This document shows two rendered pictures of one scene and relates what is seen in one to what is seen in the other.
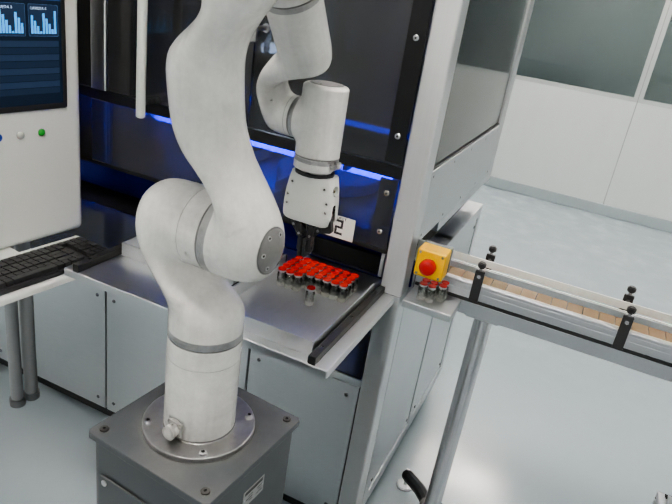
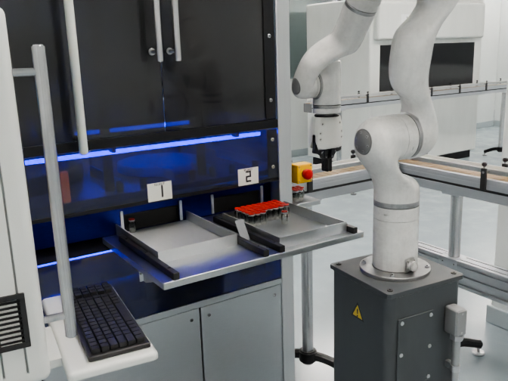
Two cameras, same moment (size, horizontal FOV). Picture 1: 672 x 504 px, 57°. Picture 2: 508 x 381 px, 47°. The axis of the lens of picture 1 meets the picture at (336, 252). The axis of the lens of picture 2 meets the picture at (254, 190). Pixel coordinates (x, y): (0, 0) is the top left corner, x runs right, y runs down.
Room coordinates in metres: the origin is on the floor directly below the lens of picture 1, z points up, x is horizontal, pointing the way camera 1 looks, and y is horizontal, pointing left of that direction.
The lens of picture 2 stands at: (0.27, 1.62, 1.46)
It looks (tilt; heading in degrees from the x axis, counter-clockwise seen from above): 14 degrees down; 306
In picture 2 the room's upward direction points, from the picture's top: 2 degrees counter-clockwise
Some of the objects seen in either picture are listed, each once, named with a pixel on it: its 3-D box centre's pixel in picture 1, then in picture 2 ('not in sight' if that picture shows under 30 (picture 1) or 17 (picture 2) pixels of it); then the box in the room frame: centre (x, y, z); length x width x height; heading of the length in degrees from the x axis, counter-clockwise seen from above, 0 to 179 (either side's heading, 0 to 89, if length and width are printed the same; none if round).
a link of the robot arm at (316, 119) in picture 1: (319, 118); (325, 82); (1.13, 0.07, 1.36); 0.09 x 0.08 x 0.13; 66
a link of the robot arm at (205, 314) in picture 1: (193, 259); (388, 161); (0.87, 0.22, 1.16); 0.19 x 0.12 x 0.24; 66
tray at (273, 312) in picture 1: (296, 298); (282, 222); (1.29, 0.07, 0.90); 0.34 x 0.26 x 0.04; 158
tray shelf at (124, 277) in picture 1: (243, 280); (232, 236); (1.39, 0.22, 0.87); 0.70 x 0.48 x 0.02; 69
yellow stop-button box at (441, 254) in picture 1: (433, 260); (299, 171); (1.41, -0.24, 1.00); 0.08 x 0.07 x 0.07; 159
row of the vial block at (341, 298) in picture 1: (313, 282); (267, 214); (1.37, 0.04, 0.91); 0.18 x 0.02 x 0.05; 68
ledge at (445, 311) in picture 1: (433, 300); (296, 200); (1.45, -0.27, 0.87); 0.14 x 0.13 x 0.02; 159
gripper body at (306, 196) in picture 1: (311, 193); (326, 129); (1.13, 0.06, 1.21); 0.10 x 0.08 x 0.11; 69
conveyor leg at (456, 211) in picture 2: not in sight; (453, 274); (0.99, -0.83, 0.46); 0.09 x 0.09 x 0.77; 69
